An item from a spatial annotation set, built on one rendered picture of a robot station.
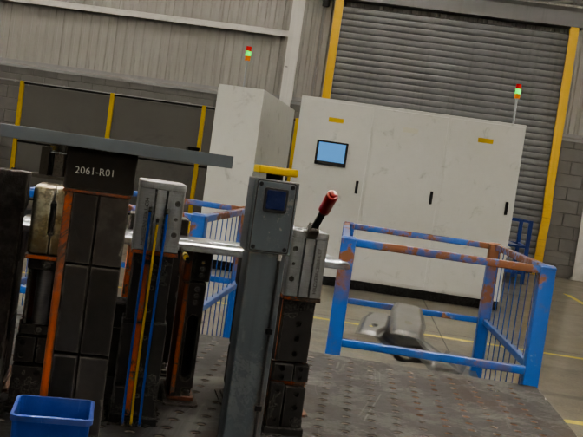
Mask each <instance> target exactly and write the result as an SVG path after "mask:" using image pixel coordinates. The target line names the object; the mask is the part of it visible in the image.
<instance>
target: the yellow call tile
mask: <svg viewBox="0 0 583 437"><path fill-rule="evenodd" d="M253 171H254V172H257V173H266V178H267V179H274V180H281V181H283V177H284V176H287V177H293V178H297V177H298V170H295V169H289V168H283V167H276V166H265V165H258V164H255V165H254V169H253Z"/></svg>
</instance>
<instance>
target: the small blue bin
mask: <svg viewBox="0 0 583 437"><path fill-rule="evenodd" d="M94 410H95V402H94V401H91V400H83V399H73V398H62V397H51V396H40V395H18V396H17V397H16V400H15V403H14V405H13V408H12V409H11V411H10V419H11V420H12V422H11V431H10V437H88V433H89V428H90V426H92V425H93V420H94Z"/></svg>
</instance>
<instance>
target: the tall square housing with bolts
mask: <svg viewBox="0 0 583 437"><path fill-rule="evenodd" d="M186 192H187V186H186V185H184V184H182V183H179V182H173V181H165V180H159V179H147V178H139V188H138V195H137V201H136V208H135V215H134V228H133V234H132V241H131V245H130V247H131V252H133V258H132V264H131V271H130V278H129V285H128V297H127V304H126V313H122V318H121V330H120V337H119V343H118V350H117V357H116V364H115V377H114V382H113V389H112V396H111V399H109V403H108V404H107V405H104V406H105V407H106V408H104V410H106V411H105V412H106V413H105V414H104V415H105V416H107V417H106V418H105V419H106V420H102V421H101V422H104V421H107V424H106V425H116V426H117V425H119V426H124V425H126V426H125V427H144V428H146V427H155V426H156V422H158V421H157V420H158V419H159V418H157V416H159V415H158V414H160V413H158V412H156V411H158V408H156V404H157V398H158V391H159V385H160V372H161V366H162V359H163V353H164V346H165V340H166V333H167V322H166V314H167V301H168V295H169V289H170V282H171V276H172V269H173V262H174V258H177V257H178V247H179V241H180V228H181V222H182V215H183V209H184V202H185V196H186Z"/></svg>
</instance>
